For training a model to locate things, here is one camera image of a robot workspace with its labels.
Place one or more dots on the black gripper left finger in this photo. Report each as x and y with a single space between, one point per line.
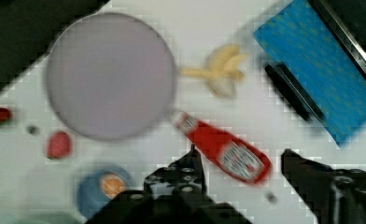
175 194

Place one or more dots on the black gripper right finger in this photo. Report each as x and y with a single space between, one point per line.
335 196

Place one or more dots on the red felt ketchup bottle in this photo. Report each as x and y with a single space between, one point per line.
232 155

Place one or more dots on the toy orange half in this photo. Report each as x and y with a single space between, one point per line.
112 185

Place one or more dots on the blue bowl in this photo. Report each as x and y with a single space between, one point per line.
89 197

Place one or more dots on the pink toy strawberry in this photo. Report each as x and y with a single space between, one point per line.
59 145

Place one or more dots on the lilac round plate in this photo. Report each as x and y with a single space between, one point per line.
110 76

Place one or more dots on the dark red toy strawberry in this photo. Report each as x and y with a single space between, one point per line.
0 116

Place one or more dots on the black oven door handle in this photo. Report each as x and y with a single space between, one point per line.
293 91

